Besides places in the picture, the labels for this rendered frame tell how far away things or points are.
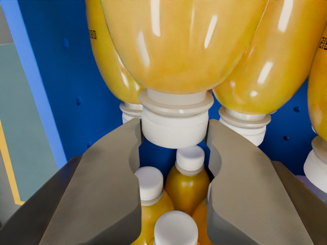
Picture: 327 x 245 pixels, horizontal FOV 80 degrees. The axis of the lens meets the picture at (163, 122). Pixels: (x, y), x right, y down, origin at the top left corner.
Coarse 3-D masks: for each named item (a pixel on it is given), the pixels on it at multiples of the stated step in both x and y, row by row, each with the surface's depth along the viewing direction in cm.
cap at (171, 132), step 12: (144, 108) 11; (144, 120) 11; (156, 120) 10; (168, 120) 10; (180, 120) 10; (192, 120) 10; (204, 120) 11; (144, 132) 11; (156, 132) 10; (168, 132) 10; (180, 132) 10; (192, 132) 10; (204, 132) 11; (156, 144) 11; (168, 144) 10; (180, 144) 10; (192, 144) 10
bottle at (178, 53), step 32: (128, 0) 6; (160, 0) 6; (192, 0) 6; (224, 0) 6; (256, 0) 7; (128, 32) 7; (160, 32) 7; (192, 32) 6; (224, 32) 7; (128, 64) 8; (160, 64) 7; (192, 64) 7; (224, 64) 8; (160, 96) 10; (192, 96) 9
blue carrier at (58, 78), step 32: (0, 0) 9; (32, 0) 10; (64, 0) 13; (32, 32) 10; (64, 32) 13; (32, 64) 10; (64, 64) 14; (64, 96) 14; (96, 96) 18; (64, 128) 14; (96, 128) 19; (288, 128) 26; (64, 160) 14; (160, 160) 31; (288, 160) 27
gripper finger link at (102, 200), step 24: (96, 144) 9; (120, 144) 9; (96, 168) 8; (120, 168) 8; (72, 192) 7; (96, 192) 7; (120, 192) 7; (72, 216) 6; (96, 216) 6; (120, 216) 6; (48, 240) 5; (72, 240) 5; (96, 240) 6; (120, 240) 6
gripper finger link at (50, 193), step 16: (64, 176) 7; (48, 192) 7; (32, 208) 6; (48, 208) 6; (16, 224) 6; (32, 224) 6; (48, 224) 6; (0, 240) 5; (16, 240) 5; (32, 240) 5
